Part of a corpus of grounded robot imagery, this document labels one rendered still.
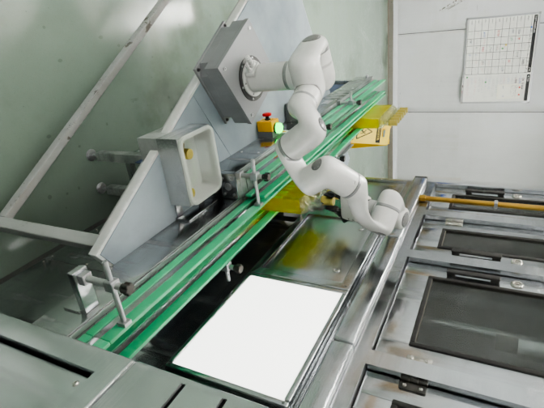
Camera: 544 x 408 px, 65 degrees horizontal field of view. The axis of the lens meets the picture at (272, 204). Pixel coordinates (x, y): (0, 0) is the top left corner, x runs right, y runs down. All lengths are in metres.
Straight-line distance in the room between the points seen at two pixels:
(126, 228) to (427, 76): 6.41
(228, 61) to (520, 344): 1.17
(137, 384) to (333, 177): 0.76
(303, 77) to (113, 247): 0.72
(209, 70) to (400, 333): 0.98
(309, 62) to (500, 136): 6.29
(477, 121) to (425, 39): 1.47
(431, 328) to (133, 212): 0.89
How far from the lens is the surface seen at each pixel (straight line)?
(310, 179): 1.20
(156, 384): 0.62
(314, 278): 1.35
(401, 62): 7.33
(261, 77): 1.51
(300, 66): 1.28
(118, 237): 1.27
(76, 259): 1.85
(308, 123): 1.16
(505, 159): 7.55
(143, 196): 1.32
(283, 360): 1.10
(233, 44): 1.52
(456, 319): 1.30
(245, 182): 1.53
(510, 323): 1.33
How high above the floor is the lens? 1.66
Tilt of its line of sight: 27 degrees down
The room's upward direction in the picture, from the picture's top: 96 degrees clockwise
